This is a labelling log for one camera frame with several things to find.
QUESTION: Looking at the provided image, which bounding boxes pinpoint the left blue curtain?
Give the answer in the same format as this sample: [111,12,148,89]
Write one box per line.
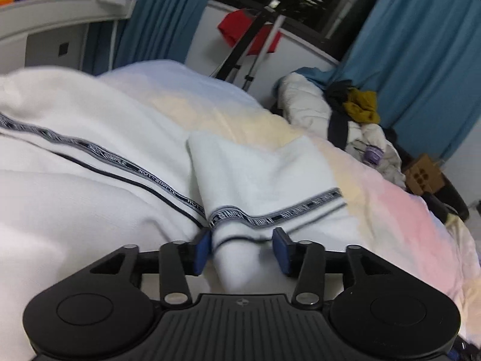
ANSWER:
[81,0,226,77]

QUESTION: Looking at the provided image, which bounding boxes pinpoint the brown paper bag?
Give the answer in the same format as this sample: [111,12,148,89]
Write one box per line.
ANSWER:
[403,153,445,196]

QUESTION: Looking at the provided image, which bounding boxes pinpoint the right blue curtain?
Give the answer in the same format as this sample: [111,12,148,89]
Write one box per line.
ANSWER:
[296,0,480,160]

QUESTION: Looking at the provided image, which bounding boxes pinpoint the white dressing table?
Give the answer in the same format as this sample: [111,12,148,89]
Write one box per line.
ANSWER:
[1,0,136,74]

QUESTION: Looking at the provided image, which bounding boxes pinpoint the black white exercise bike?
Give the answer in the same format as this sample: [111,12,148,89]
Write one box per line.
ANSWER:
[209,0,325,92]

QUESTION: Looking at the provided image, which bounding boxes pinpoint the mustard yellow garment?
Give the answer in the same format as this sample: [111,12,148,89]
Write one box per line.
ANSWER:
[343,87,381,125]

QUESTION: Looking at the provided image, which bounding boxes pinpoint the grey clothes pile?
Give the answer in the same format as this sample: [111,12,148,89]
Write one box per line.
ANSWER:
[346,124,406,190]

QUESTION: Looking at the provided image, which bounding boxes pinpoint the blue curtain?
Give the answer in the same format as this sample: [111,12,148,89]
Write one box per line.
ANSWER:
[81,0,226,77]
[296,0,480,160]

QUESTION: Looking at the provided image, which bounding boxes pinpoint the pastel rainbow bed duvet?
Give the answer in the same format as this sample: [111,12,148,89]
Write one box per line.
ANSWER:
[101,60,480,343]

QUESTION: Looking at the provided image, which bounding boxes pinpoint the white pants with logo stripe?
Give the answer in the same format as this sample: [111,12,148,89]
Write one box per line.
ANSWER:
[0,65,374,361]

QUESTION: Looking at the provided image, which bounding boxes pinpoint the red cloth on bike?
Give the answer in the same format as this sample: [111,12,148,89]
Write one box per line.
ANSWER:
[217,9,273,55]

